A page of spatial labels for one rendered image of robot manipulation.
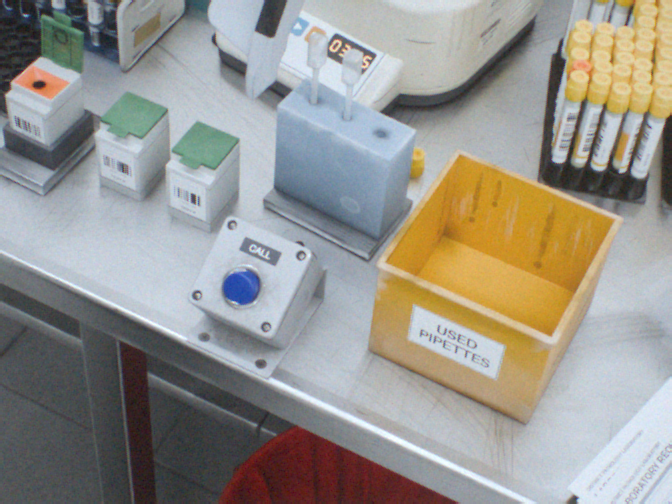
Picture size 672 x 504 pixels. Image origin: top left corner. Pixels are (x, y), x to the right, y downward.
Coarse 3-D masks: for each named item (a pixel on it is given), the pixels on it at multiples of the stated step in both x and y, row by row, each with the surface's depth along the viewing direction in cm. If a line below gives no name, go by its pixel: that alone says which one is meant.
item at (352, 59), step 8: (352, 48) 94; (344, 56) 94; (352, 56) 94; (360, 56) 94; (344, 64) 94; (352, 64) 94; (360, 64) 94; (344, 72) 95; (352, 72) 94; (360, 72) 95; (344, 80) 95; (352, 80) 95
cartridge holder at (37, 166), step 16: (80, 128) 106; (96, 128) 108; (16, 144) 105; (32, 144) 104; (64, 144) 105; (80, 144) 107; (0, 160) 105; (16, 160) 105; (32, 160) 105; (48, 160) 104; (64, 160) 106; (16, 176) 105; (32, 176) 104; (48, 176) 104
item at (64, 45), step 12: (48, 24) 102; (60, 24) 101; (48, 36) 103; (60, 36) 102; (72, 36) 102; (48, 48) 104; (60, 48) 103; (72, 48) 102; (60, 60) 104; (72, 60) 103
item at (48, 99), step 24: (24, 72) 103; (48, 72) 103; (72, 72) 103; (24, 96) 102; (48, 96) 101; (72, 96) 103; (24, 120) 103; (48, 120) 102; (72, 120) 105; (48, 144) 104
